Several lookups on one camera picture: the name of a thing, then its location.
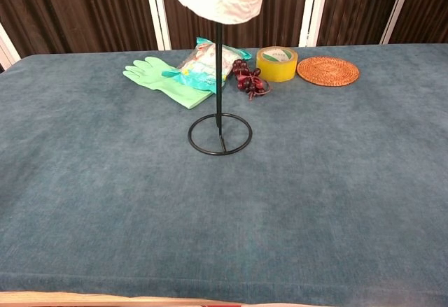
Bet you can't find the blue table cloth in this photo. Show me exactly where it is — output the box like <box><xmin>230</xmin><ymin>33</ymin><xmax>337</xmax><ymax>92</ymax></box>
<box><xmin>0</xmin><ymin>43</ymin><xmax>448</xmax><ymax>307</ymax></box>

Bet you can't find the dark red artificial grape bunch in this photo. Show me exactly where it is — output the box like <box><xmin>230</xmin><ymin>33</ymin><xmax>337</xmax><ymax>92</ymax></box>
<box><xmin>232</xmin><ymin>58</ymin><xmax>272</xmax><ymax>101</ymax></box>

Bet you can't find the teal and white snack packet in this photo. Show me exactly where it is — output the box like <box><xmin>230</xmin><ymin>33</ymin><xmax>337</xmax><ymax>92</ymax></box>
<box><xmin>161</xmin><ymin>36</ymin><xmax>253</xmax><ymax>95</ymax></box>

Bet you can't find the yellow packing tape roll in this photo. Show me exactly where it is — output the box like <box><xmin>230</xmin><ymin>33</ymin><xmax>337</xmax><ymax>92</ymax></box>
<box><xmin>255</xmin><ymin>45</ymin><xmax>300</xmax><ymax>83</ymax></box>

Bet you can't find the green rubber glove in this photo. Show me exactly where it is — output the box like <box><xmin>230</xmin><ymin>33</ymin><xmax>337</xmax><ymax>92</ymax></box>
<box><xmin>122</xmin><ymin>56</ymin><xmax>215</xmax><ymax>110</ymax></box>

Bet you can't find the round woven rattan coaster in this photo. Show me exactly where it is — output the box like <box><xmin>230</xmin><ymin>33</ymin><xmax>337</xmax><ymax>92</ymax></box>
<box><xmin>295</xmin><ymin>56</ymin><xmax>361</xmax><ymax>88</ymax></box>

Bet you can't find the black wire stand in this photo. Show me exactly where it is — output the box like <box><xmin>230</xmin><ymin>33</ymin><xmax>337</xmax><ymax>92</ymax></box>
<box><xmin>187</xmin><ymin>22</ymin><xmax>253</xmax><ymax>157</ymax></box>

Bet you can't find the white partition frame post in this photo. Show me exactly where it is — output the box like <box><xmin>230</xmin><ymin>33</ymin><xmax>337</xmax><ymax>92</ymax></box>
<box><xmin>0</xmin><ymin>22</ymin><xmax>22</xmax><ymax>73</ymax></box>
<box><xmin>297</xmin><ymin>0</ymin><xmax>331</xmax><ymax>48</ymax></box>
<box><xmin>142</xmin><ymin>0</ymin><xmax>172</xmax><ymax>51</ymax></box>
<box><xmin>379</xmin><ymin>0</ymin><xmax>418</xmax><ymax>45</ymax></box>

